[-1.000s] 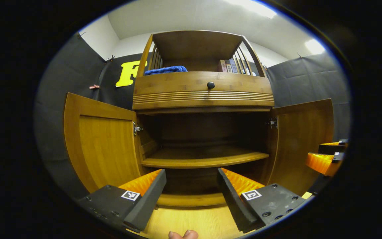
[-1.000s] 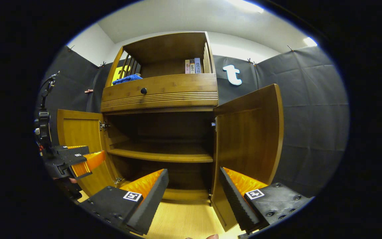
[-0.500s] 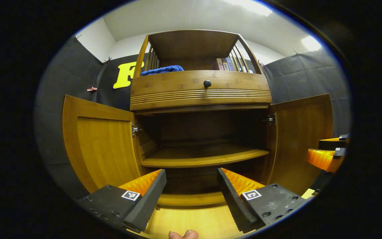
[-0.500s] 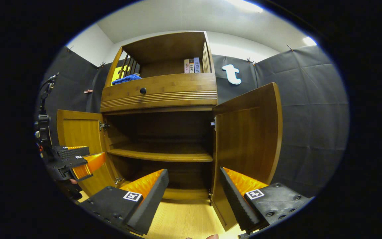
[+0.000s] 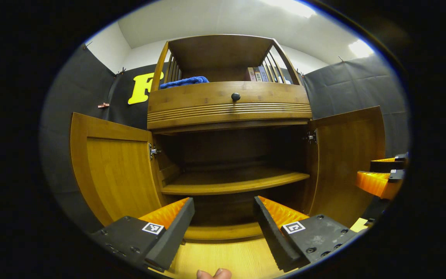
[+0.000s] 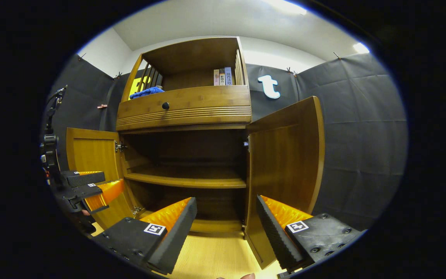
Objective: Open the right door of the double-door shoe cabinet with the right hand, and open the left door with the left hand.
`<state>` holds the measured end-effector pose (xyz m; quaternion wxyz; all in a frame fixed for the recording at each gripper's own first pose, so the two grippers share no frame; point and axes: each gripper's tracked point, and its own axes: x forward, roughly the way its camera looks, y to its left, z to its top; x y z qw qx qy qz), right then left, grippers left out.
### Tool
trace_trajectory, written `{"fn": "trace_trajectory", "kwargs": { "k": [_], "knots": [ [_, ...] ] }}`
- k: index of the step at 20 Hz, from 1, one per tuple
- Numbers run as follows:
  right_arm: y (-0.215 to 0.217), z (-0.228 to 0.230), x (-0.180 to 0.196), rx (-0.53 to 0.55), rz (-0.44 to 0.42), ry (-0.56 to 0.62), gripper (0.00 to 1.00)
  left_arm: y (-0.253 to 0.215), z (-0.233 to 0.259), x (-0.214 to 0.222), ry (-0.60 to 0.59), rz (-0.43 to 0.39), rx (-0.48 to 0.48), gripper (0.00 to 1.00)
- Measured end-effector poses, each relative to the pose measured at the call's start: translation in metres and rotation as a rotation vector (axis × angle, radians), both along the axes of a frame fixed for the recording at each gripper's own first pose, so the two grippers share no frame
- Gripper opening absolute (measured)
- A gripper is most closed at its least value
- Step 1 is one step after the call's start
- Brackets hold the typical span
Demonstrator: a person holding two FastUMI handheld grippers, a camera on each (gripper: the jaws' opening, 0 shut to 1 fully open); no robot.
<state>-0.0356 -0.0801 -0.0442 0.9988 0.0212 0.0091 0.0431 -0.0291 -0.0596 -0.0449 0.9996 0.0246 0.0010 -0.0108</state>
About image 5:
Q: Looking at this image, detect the ceiling light panel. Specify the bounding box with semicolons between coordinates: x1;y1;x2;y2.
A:
262;0;317;18
348;40;375;59

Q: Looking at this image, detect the wooden cabinet drawer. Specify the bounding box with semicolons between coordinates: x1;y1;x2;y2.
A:
147;81;312;130

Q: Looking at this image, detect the wooden double-door shoe cabinet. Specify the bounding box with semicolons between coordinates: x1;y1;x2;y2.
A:
70;34;386;241

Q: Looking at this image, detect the wooden inner cabinet shelf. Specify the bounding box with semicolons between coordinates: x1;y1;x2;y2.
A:
160;167;310;195

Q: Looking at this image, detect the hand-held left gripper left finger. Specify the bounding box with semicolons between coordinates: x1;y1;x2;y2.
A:
90;197;195;273

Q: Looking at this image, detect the black backdrop cloth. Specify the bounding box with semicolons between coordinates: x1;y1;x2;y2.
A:
40;43;410;233

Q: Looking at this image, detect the blue towel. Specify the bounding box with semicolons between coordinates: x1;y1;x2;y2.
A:
159;76;210;90

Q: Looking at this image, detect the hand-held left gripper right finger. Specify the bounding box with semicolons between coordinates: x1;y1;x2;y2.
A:
253;196;359;272

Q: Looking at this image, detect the wooden shoe cabinet door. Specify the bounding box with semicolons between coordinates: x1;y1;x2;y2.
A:
307;106;386;229
70;112;163;227

